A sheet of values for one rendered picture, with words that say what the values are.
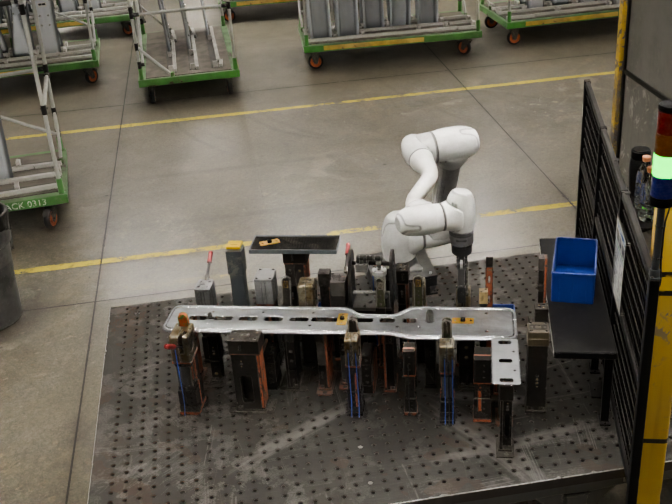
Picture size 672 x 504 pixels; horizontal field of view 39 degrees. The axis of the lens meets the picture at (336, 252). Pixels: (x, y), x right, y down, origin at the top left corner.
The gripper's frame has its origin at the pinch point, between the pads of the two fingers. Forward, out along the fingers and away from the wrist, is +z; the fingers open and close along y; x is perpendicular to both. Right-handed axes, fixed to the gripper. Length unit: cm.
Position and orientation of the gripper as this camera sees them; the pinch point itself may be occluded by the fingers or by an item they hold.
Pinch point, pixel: (461, 291)
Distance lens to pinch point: 364.2
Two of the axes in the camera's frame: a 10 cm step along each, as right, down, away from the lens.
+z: 0.7, 8.9, 4.6
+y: -1.3, 4.6, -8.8
